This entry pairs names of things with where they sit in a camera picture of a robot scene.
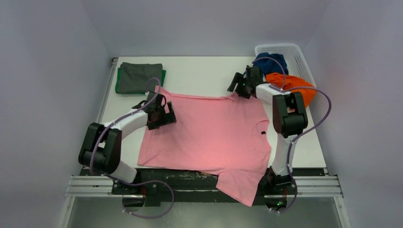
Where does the pink t shirt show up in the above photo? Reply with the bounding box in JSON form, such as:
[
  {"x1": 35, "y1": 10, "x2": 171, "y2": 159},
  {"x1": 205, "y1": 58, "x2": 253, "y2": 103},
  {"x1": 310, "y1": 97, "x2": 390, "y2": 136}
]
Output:
[{"x1": 137, "y1": 89, "x2": 271, "y2": 207}]

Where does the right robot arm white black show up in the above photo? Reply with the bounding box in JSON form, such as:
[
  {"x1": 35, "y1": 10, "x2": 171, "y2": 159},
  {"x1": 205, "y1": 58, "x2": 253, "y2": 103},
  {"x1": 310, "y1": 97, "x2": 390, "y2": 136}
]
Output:
[{"x1": 227, "y1": 66, "x2": 308, "y2": 193}]

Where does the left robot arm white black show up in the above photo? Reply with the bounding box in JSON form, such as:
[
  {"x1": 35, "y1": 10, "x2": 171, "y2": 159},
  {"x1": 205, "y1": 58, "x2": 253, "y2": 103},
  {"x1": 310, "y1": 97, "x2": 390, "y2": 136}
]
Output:
[{"x1": 78, "y1": 92, "x2": 176, "y2": 194}]

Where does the navy blue t shirt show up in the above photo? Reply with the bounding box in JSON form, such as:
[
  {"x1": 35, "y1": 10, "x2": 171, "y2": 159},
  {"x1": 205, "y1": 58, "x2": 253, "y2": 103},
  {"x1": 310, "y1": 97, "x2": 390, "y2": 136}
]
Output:
[{"x1": 253, "y1": 52, "x2": 288, "y2": 78}]

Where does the orange t shirt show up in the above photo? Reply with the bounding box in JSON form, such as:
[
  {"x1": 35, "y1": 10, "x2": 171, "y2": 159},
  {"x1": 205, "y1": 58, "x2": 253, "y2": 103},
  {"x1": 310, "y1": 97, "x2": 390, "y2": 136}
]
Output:
[{"x1": 265, "y1": 73, "x2": 317, "y2": 108}]

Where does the folded grey t shirt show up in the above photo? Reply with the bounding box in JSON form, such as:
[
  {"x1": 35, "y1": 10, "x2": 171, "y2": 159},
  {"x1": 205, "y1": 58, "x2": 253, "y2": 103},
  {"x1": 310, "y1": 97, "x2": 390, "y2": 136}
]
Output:
[{"x1": 115, "y1": 62, "x2": 164, "y2": 95}]

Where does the folded green t shirt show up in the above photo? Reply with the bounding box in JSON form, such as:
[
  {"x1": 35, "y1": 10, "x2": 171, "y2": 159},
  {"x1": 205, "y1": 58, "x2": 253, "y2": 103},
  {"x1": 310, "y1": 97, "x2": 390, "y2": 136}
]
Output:
[{"x1": 115, "y1": 67, "x2": 166, "y2": 95}]

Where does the white plastic basket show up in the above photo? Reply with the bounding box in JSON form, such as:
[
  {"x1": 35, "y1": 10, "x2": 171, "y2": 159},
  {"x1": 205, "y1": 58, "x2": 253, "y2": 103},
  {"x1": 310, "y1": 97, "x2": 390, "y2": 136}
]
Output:
[{"x1": 254, "y1": 43, "x2": 317, "y2": 87}]

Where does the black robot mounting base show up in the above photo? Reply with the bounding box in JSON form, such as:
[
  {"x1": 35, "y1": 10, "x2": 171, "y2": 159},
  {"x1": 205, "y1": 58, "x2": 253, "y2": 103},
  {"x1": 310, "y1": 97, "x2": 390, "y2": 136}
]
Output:
[{"x1": 70, "y1": 169, "x2": 326, "y2": 208}]

